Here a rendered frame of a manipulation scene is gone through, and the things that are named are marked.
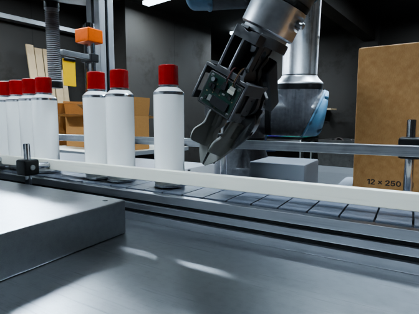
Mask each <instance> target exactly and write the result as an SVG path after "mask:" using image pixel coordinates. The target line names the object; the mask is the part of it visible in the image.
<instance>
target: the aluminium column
mask: <svg viewBox="0 0 419 314"><path fill-rule="evenodd" d="M86 16H87V22H91V23H94V27H95V29H98V30H101V31H102V32H103V44H99V45H95V54H98V55H99V62H98V63H96V71H99V72H104V73H105V92H108V91H109V90H110V70H111V69H115V61H114V39H113V0H86Z"/></svg>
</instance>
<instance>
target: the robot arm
mask: <svg viewBox="0 0 419 314"><path fill-rule="evenodd" d="M186 3H187V5H188V6H189V8H190V9H192V10H194V11H208V12H211V11H217V10H228V9H246V12H245V13H244V16H243V21H245V23H244V24H243V23H242V24H238V23H237V25H236V27H235V29H234V31H233V33H232V36H231V38H230V40H229V42H228V44H227V46H226V48H225V50H224V52H223V54H222V56H221V59H220V61H219V63H218V64H216V63H212V62H208V61H207V62H206V65H205V67H204V69H203V71H202V73H201V75H200V77H199V80H198V82H197V84H196V87H195V89H194V90H193V93H192V95H191V96H192V97H198V101H199V102H200V103H202V104H203V105H205V120H204V121H203V123H201V124H199V125H198V126H196V127H194V129H193V130H192V132H191V135H190V138H191V140H193V141H195V142H197V143H199V144H200V161H201V163H202V164H203V165H205V166H206V165H209V164H212V163H215V164H214V173H215V174H220V159H221V158H223V157H225V156H226V155H227V168H226V175H232V176H245V177H249V172H250V161H254V160H257V159H262V158H267V153H266V150H246V149H235V148H237V147H238V146H239V145H241V144H242V143H244V142H245V141H246V140H260V141H265V136H266V135H271V136H300V137H303V136H317V135H318V134H319V133H320V132H321V131H322V127H323V125H324V120H325V115H326V111H327V105H328V99H329V92H328V91H326V90H323V82H322V81H321V80H320V79H319V78H318V76H317V68H318V57H319V36H320V15H321V4H322V0H186ZM272 51H275V52H277V53H279V54H281V55H283V56H282V77H281V78H280V79H279V80H278V79H277V62H276V61H275V60H273V59H271V58H270V57H269V56H270V54H271V52H272ZM205 72H207V73H209V75H208V78H207V80H206V82H205V84H204V86H203V89H202V90H201V89H198V87H199V86H200V83H201V81H202V79H203V77H204V75H205ZM226 122H227V124H226ZM225 124H226V125H225ZM224 126H225V127H224ZM222 127H224V132H223V134H222V135H221V136H220V137H219V138H218V132H219V131H220V129H221V128H222Z"/></svg>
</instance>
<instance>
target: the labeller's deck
mask: <svg viewBox="0 0 419 314"><path fill-rule="evenodd" d="M123 233H125V201H124V200H123V199H115V198H110V197H103V196H96V195H91V194H84V193H77V192H72V191H64V190H60V189H52V188H45V187H41V186H33V185H29V184H21V183H14V182H10V181H2V180H0V281H2V280H5V279H7V278H10V277H13V276H15V275H18V274H21V273H23V272H25V271H28V270H30V269H33V268H36V267H38V266H40V265H44V264H46V263H48V262H51V261H53V260H56V259H59V258H61V257H64V256H66V255H69V254H72V253H74V252H77V251H79V250H82V249H84V248H87V247H90V246H92V245H95V244H98V243H99V242H103V241H105V240H107V239H110V238H113V237H115V236H118V235H120V234H123Z"/></svg>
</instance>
